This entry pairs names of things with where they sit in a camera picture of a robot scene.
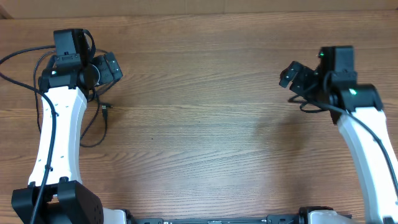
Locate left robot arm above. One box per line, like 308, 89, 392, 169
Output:
11, 29, 131, 223

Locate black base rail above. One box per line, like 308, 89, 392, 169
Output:
121, 207, 354, 224

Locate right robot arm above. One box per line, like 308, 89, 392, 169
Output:
279, 46, 397, 223

